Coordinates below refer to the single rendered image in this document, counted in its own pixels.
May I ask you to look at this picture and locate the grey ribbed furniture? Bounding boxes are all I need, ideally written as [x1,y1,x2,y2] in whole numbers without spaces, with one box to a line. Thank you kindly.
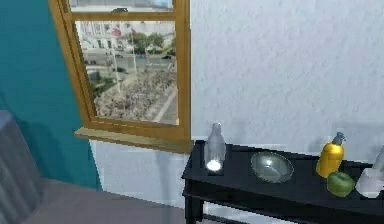
[0,109,44,224]

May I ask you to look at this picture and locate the wooden framed window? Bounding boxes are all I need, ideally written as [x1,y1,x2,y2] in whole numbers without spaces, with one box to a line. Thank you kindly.
[48,0,195,155]

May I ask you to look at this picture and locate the white translucent bottle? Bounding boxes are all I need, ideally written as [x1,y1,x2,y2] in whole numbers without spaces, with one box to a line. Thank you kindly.
[355,145,384,200]

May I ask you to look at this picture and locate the green apple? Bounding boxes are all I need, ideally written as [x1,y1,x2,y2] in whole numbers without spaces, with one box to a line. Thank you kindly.
[326,171,356,198]

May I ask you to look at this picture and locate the grey glass bowl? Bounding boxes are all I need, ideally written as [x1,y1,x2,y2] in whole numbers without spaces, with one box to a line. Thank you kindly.
[250,151,295,184]

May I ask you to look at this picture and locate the yellow spray bottle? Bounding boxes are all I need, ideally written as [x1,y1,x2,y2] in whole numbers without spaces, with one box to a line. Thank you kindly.
[315,131,347,179]

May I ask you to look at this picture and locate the black side table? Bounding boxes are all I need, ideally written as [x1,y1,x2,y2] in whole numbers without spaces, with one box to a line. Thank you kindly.
[181,139,384,224]

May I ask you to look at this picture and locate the clear glass bottle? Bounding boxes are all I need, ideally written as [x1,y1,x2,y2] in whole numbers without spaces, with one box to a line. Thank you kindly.
[203,122,227,173]

